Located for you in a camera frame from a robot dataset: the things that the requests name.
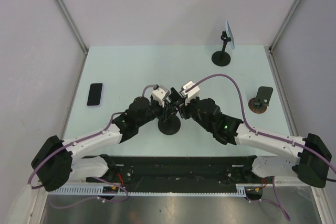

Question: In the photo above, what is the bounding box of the light blue phone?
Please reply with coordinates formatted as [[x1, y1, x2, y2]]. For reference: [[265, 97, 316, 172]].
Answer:
[[225, 21, 235, 50]]

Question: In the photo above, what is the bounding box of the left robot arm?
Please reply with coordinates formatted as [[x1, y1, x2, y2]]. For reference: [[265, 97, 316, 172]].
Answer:
[[28, 97, 177, 191]]

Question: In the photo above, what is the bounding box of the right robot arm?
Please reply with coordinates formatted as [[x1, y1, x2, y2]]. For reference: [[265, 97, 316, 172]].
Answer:
[[176, 97, 332, 188]]

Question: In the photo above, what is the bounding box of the wooden base phone stand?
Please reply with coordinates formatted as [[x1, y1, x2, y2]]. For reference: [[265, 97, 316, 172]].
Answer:
[[248, 86, 274, 114]]

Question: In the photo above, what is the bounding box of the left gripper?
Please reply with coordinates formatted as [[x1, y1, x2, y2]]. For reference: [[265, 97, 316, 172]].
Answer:
[[136, 98, 175, 127]]

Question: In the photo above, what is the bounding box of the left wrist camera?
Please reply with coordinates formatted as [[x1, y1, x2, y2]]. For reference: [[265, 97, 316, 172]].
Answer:
[[150, 84, 170, 108]]

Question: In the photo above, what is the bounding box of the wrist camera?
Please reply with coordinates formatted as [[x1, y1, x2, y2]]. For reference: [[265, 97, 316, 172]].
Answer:
[[180, 81, 200, 105], [150, 84, 170, 108]]

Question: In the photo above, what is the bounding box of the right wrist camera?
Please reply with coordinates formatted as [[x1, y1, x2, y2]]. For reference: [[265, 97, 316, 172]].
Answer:
[[180, 81, 200, 105]]

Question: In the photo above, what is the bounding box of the black stand with blue phone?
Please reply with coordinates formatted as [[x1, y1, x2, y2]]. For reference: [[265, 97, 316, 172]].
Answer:
[[212, 31, 231, 67]]

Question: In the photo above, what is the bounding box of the white cable duct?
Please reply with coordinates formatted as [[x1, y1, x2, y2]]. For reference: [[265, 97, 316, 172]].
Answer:
[[49, 183, 263, 197]]

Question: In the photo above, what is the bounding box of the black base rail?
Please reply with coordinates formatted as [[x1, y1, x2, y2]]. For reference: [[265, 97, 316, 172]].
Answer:
[[102, 156, 272, 189]]

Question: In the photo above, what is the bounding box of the black phone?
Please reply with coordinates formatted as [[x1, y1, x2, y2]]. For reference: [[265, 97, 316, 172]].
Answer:
[[169, 87, 181, 103]]

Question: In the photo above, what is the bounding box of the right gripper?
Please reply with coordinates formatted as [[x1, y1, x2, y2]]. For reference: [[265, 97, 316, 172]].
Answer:
[[174, 94, 213, 132]]

